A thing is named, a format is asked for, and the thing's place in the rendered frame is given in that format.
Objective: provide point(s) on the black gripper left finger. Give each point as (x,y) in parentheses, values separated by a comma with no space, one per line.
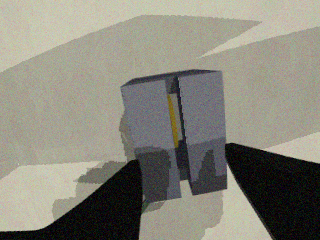
(112,212)

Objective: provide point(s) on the grey box side walls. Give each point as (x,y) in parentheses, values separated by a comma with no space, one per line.
(170,84)

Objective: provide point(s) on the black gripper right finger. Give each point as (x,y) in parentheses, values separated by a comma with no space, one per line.
(284,191)

